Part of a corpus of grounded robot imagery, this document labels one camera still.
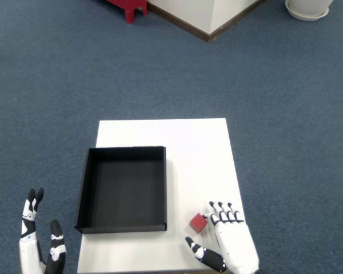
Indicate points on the black open cardboard box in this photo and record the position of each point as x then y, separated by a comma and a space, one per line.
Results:
123, 188

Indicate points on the small red cube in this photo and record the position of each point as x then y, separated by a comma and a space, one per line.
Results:
198, 223

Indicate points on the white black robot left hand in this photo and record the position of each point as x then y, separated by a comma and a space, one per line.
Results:
28, 254

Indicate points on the white pot saucer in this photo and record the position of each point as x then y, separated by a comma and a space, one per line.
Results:
308, 16

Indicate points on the red plastic stool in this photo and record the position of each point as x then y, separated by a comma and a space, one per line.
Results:
131, 6

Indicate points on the dark brown baseboard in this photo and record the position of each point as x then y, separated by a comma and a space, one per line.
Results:
208, 37

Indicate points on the white plant pot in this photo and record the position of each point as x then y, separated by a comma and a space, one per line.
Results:
308, 3

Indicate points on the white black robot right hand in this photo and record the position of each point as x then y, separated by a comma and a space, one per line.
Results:
237, 245

